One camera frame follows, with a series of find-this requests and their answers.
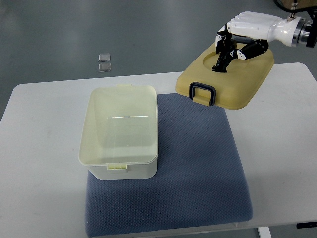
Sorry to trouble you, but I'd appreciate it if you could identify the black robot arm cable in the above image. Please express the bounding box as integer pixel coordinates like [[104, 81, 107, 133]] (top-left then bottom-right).
[[273, 0, 317, 19]]

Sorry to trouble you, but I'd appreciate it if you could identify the yellow box lid black handle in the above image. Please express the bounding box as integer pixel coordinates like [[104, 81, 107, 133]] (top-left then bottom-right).
[[175, 44, 274, 110]]

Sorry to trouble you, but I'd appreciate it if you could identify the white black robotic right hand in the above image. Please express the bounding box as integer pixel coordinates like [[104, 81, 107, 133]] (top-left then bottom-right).
[[212, 11, 312, 73]]

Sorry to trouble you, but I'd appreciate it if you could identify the white table leg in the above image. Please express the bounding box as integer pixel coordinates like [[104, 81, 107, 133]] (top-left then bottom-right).
[[257, 227, 272, 238]]

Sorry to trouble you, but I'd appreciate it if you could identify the white storage box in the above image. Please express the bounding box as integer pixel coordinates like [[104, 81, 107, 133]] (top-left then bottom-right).
[[79, 84, 159, 180]]

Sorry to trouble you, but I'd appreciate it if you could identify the upper silver floor plate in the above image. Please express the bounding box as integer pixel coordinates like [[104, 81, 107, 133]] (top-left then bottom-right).
[[98, 53, 111, 62]]

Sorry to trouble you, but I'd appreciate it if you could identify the blue grey fabric mat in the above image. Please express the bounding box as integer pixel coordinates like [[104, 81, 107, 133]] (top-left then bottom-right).
[[85, 94, 253, 237]]

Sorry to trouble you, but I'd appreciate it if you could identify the black table bracket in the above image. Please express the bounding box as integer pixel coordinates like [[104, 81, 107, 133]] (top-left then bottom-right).
[[296, 222, 317, 229]]

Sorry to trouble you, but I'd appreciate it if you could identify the wooden furniture corner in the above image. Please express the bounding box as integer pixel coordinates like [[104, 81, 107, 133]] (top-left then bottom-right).
[[281, 0, 317, 11]]

